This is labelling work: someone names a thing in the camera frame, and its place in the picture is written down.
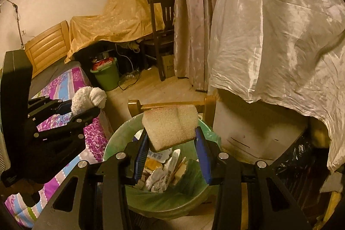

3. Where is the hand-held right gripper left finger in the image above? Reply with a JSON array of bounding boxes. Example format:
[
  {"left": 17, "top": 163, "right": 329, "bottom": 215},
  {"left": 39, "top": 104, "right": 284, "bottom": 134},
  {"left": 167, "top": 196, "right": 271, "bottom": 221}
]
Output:
[{"left": 32, "top": 134, "right": 150, "bottom": 230}]

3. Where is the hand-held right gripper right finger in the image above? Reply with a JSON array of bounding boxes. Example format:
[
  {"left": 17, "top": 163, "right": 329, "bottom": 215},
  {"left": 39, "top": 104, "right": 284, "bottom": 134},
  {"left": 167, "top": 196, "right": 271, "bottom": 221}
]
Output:
[{"left": 194, "top": 126, "right": 308, "bottom": 230}]

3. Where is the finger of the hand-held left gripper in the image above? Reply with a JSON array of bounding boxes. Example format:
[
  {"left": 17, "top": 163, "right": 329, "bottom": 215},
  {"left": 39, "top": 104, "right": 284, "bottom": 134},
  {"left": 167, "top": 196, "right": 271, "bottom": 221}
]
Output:
[
  {"left": 34, "top": 107, "right": 101, "bottom": 140},
  {"left": 28, "top": 96, "right": 74, "bottom": 119}
]

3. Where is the yellow snack wrapper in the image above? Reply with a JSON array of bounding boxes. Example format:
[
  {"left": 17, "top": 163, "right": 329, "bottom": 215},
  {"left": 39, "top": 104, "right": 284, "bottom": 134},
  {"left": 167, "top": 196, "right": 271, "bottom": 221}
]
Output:
[{"left": 144, "top": 155, "right": 162, "bottom": 174}]

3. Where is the white wrapper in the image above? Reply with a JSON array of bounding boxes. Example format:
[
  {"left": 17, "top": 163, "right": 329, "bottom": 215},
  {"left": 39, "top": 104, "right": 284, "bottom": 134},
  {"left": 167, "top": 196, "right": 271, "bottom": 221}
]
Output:
[{"left": 143, "top": 168, "right": 169, "bottom": 193}]

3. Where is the white plush ball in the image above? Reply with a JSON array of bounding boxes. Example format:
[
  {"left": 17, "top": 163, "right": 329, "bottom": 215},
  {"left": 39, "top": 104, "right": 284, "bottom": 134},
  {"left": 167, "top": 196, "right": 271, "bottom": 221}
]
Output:
[{"left": 71, "top": 86, "right": 107, "bottom": 114}]

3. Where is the white packet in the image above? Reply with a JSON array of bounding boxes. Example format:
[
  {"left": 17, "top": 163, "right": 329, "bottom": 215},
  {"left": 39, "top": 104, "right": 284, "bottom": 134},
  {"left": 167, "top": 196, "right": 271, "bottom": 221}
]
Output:
[{"left": 163, "top": 149, "right": 181, "bottom": 186}]

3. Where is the trash bin with green bag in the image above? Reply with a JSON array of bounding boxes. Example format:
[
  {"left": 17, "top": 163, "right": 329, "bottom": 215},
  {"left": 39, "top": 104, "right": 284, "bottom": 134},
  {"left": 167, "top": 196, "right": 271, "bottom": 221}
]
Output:
[{"left": 102, "top": 114, "right": 221, "bottom": 221}]

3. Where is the beige sponge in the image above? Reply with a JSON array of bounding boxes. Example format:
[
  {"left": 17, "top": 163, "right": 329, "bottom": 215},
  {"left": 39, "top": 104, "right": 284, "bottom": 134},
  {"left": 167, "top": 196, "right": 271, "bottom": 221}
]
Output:
[{"left": 141, "top": 105, "right": 199, "bottom": 152}]

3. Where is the floral striped blanket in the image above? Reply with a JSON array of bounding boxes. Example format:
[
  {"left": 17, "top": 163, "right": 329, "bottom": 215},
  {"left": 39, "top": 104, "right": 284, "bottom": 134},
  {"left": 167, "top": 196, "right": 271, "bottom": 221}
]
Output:
[{"left": 4, "top": 67, "right": 108, "bottom": 228}]

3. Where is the grey bed mattress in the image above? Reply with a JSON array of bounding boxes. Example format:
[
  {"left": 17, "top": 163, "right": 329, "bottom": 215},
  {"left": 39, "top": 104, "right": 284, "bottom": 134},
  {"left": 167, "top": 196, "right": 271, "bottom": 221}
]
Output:
[{"left": 28, "top": 61, "right": 81, "bottom": 100}]

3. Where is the green plastic bucket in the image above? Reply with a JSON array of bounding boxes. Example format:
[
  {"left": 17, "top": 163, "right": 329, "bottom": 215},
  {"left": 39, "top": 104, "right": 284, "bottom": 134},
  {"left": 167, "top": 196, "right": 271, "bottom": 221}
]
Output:
[{"left": 90, "top": 57, "right": 120, "bottom": 92}]

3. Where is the white appliance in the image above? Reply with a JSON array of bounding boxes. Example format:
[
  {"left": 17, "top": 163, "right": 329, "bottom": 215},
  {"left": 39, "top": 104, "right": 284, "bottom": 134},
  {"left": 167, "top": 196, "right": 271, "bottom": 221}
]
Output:
[{"left": 213, "top": 90, "right": 309, "bottom": 164}]

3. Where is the wooden bed headboard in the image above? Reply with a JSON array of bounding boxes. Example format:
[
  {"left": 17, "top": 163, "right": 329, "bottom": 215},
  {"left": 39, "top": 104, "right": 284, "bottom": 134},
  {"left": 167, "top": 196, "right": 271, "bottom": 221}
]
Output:
[{"left": 24, "top": 20, "right": 71, "bottom": 79}]

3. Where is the black plastic bag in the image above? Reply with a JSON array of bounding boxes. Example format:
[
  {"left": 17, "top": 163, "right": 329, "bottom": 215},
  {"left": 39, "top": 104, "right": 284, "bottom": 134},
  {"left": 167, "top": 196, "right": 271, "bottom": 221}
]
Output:
[{"left": 270, "top": 133, "right": 332, "bottom": 220}]

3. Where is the floor lamp stand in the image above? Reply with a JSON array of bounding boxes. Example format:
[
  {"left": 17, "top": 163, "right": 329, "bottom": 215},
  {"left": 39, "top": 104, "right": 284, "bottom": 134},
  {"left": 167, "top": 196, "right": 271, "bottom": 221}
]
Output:
[{"left": 1, "top": 0, "right": 26, "bottom": 49}]

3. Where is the small cardboard box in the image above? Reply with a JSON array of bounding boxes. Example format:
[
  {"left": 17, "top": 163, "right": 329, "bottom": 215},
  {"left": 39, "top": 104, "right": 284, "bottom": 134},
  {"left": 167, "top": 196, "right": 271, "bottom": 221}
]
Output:
[{"left": 162, "top": 53, "right": 176, "bottom": 79}]

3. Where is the golden cover cloth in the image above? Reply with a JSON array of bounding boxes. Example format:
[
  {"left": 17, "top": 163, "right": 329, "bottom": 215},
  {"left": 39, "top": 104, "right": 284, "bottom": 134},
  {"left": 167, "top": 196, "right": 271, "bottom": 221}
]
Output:
[{"left": 65, "top": 0, "right": 165, "bottom": 63}]

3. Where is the white satin cover cloth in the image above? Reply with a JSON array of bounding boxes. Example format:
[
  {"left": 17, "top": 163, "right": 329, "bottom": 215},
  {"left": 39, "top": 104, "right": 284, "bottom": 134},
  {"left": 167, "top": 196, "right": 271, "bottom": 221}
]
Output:
[{"left": 207, "top": 0, "right": 345, "bottom": 172}]

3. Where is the beige patterned curtain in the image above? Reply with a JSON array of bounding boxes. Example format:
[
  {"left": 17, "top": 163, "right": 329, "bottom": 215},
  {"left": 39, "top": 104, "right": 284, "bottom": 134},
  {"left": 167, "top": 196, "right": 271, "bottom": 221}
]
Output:
[{"left": 127, "top": 0, "right": 246, "bottom": 92}]

